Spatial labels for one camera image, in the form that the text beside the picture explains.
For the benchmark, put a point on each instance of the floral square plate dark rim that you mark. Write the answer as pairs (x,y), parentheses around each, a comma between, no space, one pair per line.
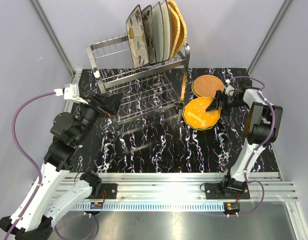
(136,38)

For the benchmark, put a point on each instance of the cream square plate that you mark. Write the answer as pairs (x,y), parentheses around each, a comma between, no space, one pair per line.
(167,29)

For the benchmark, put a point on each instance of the black marble pattern mat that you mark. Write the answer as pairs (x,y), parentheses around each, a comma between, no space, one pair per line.
(162,143)

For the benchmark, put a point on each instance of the left small control board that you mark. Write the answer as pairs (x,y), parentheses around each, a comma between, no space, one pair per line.
(95,205)

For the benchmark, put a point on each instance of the green polka dot plate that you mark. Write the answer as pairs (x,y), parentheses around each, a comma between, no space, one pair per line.
(197,118)

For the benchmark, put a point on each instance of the steel two-tier dish rack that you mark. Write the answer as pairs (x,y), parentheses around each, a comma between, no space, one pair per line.
(145,90)

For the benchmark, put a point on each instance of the woven yellow basket plate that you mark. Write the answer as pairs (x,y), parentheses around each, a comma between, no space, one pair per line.
(183,25)
(175,32)

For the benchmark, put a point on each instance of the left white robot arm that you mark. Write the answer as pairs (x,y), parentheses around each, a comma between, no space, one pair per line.
(36,217)

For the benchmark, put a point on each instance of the rear woven yellow basket plate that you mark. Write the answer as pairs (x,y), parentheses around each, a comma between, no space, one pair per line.
(183,25)

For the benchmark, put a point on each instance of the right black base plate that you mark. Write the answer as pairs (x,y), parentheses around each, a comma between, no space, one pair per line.
(220,192)

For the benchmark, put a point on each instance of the small control board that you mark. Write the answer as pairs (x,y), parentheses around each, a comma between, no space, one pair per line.
(95,205)
(231,208)

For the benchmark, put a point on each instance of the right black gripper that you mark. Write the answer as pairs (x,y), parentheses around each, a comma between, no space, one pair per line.
(214,105)

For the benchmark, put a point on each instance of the grey square plate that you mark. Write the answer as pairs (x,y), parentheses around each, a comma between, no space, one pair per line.
(158,27)

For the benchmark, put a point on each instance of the orange polka dot plate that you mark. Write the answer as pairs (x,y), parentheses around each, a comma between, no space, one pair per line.
(200,102)

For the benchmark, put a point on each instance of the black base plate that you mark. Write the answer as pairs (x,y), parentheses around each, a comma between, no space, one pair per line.
(220,192)
(109,191)

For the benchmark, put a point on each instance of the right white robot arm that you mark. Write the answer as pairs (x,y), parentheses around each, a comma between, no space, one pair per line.
(261,128)

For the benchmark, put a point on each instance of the slotted cable duct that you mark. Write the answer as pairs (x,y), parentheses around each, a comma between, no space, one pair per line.
(126,206)

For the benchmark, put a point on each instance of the woven orange rattan plate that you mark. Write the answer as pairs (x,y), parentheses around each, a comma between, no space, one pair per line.
(208,85)

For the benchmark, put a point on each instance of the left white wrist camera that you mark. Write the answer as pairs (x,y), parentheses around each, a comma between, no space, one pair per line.
(71,92)

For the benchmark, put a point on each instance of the left aluminium frame post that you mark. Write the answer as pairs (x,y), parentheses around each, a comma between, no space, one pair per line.
(38,9)

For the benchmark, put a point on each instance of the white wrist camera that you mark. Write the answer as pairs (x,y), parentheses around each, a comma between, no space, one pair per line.
(71,92)
(228,88)

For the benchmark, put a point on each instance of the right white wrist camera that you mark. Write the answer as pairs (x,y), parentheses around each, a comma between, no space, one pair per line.
(228,88)

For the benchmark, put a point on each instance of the right small control board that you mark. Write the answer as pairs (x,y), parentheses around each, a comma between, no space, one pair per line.
(231,208)

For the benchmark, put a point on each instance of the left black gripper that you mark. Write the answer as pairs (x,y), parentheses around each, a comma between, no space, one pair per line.
(111,104)

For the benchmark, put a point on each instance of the right aluminium frame post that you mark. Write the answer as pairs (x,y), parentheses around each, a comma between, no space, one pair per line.
(270,33)

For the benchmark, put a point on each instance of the aluminium frame post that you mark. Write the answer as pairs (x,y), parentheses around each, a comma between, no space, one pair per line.
(38,9)
(270,33)

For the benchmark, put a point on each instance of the woven bamboo plate green rim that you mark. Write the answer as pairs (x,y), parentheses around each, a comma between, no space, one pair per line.
(195,93)

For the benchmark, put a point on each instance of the aluminium mounting rail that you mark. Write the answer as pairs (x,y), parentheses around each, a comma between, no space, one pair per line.
(180,188)

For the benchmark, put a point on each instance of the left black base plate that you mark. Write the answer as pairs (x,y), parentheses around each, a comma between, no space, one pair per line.
(109,191)

